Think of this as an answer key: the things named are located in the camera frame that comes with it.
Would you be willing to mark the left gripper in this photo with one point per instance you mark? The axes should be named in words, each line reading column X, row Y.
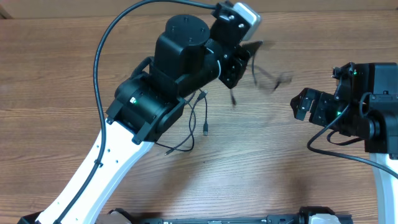
column 236, row 65

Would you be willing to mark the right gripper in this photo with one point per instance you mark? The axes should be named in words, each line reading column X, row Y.
column 321, row 103

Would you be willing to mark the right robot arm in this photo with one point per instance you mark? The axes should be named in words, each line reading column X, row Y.
column 364, row 108

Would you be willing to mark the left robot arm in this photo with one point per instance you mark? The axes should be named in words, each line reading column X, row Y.
column 188, row 55

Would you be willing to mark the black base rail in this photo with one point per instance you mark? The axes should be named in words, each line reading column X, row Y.
column 305, row 215

